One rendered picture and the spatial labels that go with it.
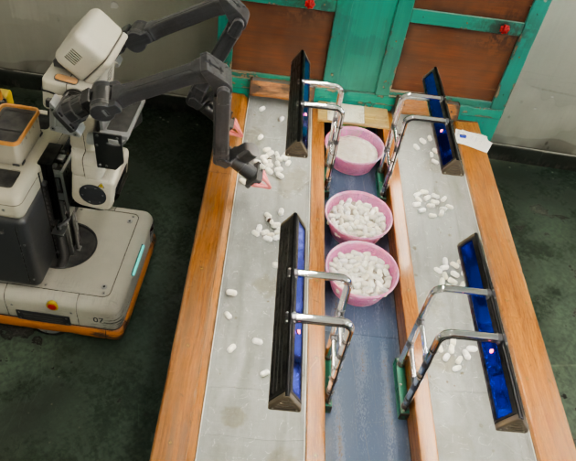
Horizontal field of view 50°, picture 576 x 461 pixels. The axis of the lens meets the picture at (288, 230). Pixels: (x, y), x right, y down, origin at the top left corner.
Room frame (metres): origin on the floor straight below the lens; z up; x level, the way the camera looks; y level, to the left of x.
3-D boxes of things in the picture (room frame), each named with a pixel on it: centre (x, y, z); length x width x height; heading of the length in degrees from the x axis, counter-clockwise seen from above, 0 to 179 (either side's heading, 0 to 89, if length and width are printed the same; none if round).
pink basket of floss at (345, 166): (2.21, -0.23, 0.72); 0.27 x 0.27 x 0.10
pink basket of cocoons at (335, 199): (1.77, -0.26, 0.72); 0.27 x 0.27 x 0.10
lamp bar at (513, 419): (1.09, -0.60, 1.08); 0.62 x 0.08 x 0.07; 5
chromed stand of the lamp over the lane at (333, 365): (1.05, -0.12, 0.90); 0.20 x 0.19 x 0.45; 5
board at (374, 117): (2.42, -0.21, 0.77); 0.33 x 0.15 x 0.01; 95
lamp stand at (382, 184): (2.05, -0.44, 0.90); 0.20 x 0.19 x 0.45; 5
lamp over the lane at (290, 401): (1.05, -0.04, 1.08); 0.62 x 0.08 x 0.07; 5
